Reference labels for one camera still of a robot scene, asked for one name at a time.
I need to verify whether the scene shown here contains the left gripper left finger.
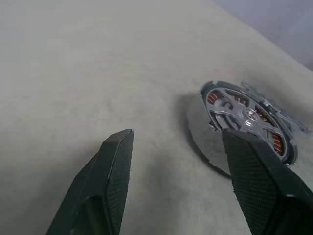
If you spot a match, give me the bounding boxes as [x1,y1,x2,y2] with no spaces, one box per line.
[45,129,134,235]

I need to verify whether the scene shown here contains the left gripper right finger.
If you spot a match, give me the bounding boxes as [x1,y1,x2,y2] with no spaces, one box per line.
[223,128,313,235]

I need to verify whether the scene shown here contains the motor stator with copper windings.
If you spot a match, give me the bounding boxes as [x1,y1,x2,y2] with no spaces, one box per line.
[207,82,312,159]

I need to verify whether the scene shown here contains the small grey gear part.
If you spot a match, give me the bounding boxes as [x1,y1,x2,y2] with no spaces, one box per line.
[185,80,299,181]

